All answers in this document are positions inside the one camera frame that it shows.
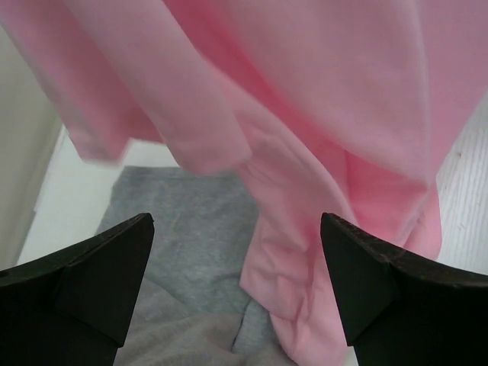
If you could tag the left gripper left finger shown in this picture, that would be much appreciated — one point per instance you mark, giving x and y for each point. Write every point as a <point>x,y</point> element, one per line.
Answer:
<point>74,306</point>

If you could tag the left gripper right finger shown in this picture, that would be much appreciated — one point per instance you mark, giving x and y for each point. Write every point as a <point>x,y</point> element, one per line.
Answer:
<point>399,308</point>

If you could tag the pink t shirt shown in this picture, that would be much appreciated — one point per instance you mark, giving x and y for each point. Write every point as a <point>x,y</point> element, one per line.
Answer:
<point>347,107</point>

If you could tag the grey shirt on table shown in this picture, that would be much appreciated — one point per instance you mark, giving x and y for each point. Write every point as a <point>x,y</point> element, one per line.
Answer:
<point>191,309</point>

